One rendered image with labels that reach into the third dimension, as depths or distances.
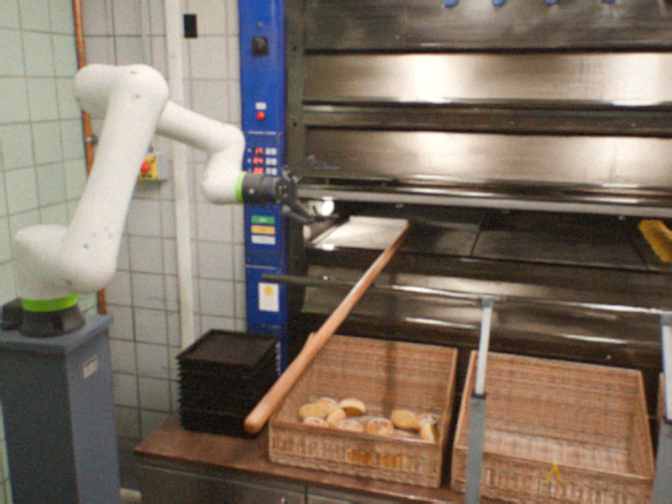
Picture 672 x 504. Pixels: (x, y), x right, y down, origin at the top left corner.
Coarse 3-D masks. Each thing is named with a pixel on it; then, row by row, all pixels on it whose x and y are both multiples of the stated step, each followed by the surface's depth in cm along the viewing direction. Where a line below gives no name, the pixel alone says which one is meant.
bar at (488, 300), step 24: (336, 288) 214; (384, 288) 209; (408, 288) 207; (432, 288) 206; (600, 312) 193; (624, 312) 191; (648, 312) 189; (480, 360) 192; (480, 384) 189; (480, 408) 185; (480, 432) 187; (480, 456) 189; (480, 480) 192
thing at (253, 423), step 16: (400, 240) 255; (384, 256) 230; (368, 272) 210; (352, 304) 185; (336, 320) 170; (320, 336) 159; (304, 352) 150; (288, 368) 142; (304, 368) 145; (288, 384) 136; (272, 400) 128; (256, 416) 122
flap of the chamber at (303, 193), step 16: (304, 192) 233; (320, 192) 232; (336, 192) 230; (352, 192) 229; (496, 208) 228; (512, 208) 215; (528, 208) 214; (544, 208) 212; (560, 208) 211; (576, 208) 210; (592, 208) 209; (608, 208) 208; (624, 208) 206; (640, 208) 205
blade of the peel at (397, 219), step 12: (360, 216) 309; (372, 216) 309; (384, 216) 309; (396, 216) 310; (408, 216) 310; (420, 216) 310; (432, 216) 310; (444, 216) 310; (456, 216) 311; (468, 216) 311; (480, 216) 311; (432, 228) 287; (444, 228) 286; (456, 228) 285; (468, 228) 283
